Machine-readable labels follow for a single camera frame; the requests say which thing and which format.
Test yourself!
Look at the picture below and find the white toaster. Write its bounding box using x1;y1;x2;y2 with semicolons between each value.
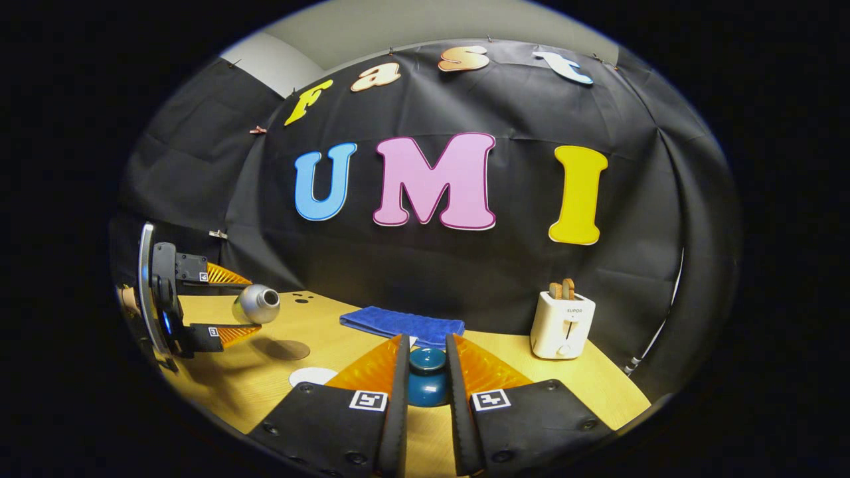
530;291;596;360

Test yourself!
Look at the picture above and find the white cable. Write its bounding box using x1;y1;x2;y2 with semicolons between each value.
624;249;685;374

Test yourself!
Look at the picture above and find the blue folded towel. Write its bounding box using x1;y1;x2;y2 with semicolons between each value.
339;306;466;351

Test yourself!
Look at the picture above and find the white teacup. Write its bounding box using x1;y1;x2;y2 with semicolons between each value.
289;367;339;388

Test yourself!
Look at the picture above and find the black backdrop cloth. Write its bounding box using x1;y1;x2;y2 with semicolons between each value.
110;39;741;399

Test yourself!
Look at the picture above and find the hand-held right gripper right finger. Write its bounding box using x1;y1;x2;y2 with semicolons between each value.
445;333;615;478

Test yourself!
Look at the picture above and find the silver water bottle green label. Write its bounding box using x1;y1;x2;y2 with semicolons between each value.
232;283;281;325

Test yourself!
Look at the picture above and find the blue teacup lid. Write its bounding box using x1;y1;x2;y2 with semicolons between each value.
406;347;450;408

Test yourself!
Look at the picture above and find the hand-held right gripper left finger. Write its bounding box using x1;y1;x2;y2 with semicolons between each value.
247;334;411;478

